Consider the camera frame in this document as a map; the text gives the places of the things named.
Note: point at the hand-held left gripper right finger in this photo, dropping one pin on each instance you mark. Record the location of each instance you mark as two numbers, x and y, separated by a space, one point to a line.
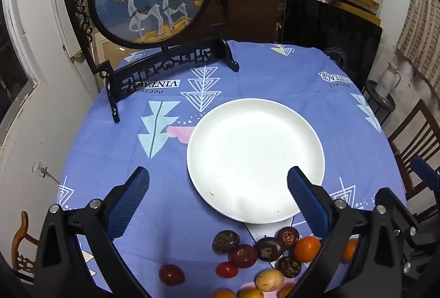
306 203

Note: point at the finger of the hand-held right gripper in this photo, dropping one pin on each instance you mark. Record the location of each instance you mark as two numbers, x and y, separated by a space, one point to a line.
426 172
424 243

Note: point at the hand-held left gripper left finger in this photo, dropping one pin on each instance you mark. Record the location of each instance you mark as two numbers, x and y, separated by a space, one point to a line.
129 205

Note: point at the dark water chestnut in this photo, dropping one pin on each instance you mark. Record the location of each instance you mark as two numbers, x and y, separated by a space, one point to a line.
288 236
269 248
226 240
288 266

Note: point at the small orange tangerine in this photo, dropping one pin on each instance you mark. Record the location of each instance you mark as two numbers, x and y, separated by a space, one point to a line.
350 248
223 294
284 292
251 294
307 248

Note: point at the white round plate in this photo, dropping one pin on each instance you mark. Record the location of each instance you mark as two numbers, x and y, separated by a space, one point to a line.
254 153

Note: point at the dark red cherry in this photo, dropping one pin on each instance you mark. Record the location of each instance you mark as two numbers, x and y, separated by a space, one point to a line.
171 274
227 269
243 255

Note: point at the tan round fruit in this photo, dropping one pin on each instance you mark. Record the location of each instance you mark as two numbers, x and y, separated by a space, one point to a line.
269 279

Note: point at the dark wooden chair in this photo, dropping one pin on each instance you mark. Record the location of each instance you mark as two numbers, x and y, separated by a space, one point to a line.
417 133

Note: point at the round black side table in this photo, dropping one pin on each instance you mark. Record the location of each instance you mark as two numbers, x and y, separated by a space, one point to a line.
381 105

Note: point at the white kettle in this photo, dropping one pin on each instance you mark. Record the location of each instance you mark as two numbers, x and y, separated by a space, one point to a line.
386 81

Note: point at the brown carved wooden chair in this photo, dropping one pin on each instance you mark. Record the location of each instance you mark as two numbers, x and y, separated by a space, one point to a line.
20 239

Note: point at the blue printed tablecloth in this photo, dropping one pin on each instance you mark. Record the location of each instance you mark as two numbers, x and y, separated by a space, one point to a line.
240 78

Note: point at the white framed window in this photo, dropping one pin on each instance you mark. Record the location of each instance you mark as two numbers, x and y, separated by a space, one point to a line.
13 78

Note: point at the black flat monitor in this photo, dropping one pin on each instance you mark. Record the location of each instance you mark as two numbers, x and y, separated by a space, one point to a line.
326 29

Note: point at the white door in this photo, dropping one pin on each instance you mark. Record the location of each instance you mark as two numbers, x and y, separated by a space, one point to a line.
65 26

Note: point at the brown board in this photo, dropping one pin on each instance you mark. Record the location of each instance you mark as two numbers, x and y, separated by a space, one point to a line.
254 16

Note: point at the white wall socket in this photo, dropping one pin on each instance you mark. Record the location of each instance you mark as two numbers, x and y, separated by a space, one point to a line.
39 169

